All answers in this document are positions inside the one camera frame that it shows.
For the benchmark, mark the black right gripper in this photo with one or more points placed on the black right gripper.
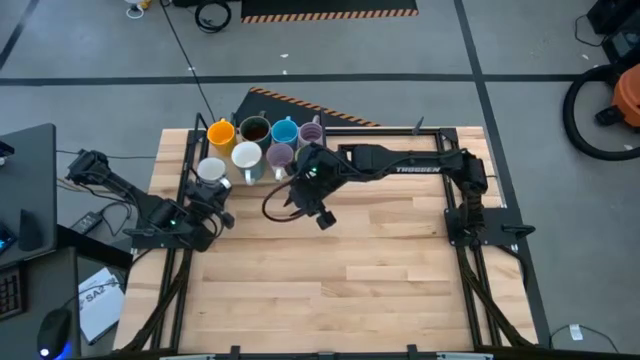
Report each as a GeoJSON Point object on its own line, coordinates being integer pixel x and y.
{"type": "Point", "coordinates": [315, 177]}

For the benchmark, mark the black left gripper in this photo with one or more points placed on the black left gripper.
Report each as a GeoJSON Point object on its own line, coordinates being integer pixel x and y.
{"type": "Point", "coordinates": [207, 200]}

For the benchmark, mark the grey speckled mug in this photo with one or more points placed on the grey speckled mug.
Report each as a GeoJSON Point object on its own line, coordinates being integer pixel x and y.
{"type": "Point", "coordinates": [211, 169]}

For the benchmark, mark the plain lilac mug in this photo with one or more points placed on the plain lilac mug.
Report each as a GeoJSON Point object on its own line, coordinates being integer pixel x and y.
{"type": "Point", "coordinates": [279, 155]}

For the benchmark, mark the ribbed lilac mug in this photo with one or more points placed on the ribbed lilac mug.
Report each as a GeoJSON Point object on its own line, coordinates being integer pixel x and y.
{"type": "Point", "coordinates": [311, 134]}

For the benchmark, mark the light blue faceted mug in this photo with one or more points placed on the light blue faceted mug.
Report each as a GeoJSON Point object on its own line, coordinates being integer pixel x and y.
{"type": "Point", "coordinates": [285, 132]}

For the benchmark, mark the yellow faceted mug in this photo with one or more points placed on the yellow faceted mug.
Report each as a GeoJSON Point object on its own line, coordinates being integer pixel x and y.
{"type": "Point", "coordinates": [221, 135]}

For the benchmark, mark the teal and brown glazed mug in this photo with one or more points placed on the teal and brown glazed mug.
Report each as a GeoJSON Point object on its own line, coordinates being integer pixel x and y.
{"type": "Point", "coordinates": [255, 131]}

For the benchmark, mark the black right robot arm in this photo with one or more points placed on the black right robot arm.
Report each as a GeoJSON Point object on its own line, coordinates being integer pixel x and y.
{"type": "Point", "coordinates": [400, 162]}

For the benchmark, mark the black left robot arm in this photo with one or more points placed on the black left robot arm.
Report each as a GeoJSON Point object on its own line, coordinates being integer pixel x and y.
{"type": "Point", "coordinates": [125, 189]}

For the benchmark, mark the black mat with striped edge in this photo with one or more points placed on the black mat with striped edge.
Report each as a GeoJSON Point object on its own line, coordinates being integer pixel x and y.
{"type": "Point", "coordinates": [280, 107]}
{"type": "Point", "coordinates": [325, 7]}

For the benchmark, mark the black power adapter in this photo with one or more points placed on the black power adapter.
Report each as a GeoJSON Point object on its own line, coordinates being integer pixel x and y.
{"type": "Point", "coordinates": [87, 222]}

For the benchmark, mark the white printed booklet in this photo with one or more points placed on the white printed booklet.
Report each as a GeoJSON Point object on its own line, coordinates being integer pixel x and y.
{"type": "Point", "coordinates": [100, 305]}

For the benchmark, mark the dark grey side desk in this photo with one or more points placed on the dark grey side desk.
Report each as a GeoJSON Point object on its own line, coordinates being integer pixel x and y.
{"type": "Point", "coordinates": [55, 280]}

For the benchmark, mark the black desk stand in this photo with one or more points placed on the black desk stand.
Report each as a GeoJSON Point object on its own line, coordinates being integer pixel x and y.
{"type": "Point", "coordinates": [30, 232]}

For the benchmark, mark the smartphone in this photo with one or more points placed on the smartphone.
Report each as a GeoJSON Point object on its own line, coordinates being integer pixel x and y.
{"type": "Point", "coordinates": [5, 240]}

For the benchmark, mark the white and yellow floor object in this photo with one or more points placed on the white and yellow floor object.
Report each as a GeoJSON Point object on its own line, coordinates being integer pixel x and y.
{"type": "Point", "coordinates": [132, 2]}

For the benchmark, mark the black keyboard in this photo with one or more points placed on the black keyboard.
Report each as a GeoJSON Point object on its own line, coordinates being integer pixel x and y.
{"type": "Point", "coordinates": [11, 292]}

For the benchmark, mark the white floor tag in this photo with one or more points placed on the white floor tag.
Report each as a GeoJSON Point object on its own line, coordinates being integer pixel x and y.
{"type": "Point", "coordinates": [575, 332]}

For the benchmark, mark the orange vacuum cleaner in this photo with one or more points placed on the orange vacuum cleaner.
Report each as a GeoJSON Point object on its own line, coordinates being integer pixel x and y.
{"type": "Point", "coordinates": [630, 95]}

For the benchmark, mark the black equipment case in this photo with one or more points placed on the black equipment case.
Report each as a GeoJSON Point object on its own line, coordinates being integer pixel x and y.
{"type": "Point", "coordinates": [620, 30]}

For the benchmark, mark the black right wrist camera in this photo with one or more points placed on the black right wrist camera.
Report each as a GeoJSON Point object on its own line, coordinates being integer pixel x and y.
{"type": "Point", "coordinates": [326, 220]}

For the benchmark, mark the black shelf post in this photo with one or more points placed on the black shelf post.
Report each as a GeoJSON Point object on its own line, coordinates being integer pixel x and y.
{"type": "Point", "coordinates": [322, 120]}
{"type": "Point", "coordinates": [201, 122]}

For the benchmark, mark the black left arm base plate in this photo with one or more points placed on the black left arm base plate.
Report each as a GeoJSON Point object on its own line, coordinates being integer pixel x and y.
{"type": "Point", "coordinates": [150, 240]}

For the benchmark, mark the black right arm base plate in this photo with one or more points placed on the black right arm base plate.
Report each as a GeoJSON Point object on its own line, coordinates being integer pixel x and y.
{"type": "Point", "coordinates": [492, 227]}

